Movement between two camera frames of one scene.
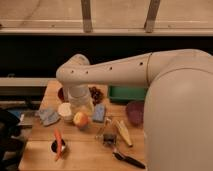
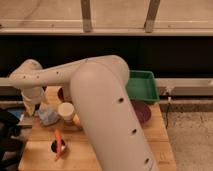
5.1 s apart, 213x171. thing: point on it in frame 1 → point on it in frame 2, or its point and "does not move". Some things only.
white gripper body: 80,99 → 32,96
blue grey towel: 47,116 does not move
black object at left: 11,147 does not move
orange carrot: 59,143 does not move
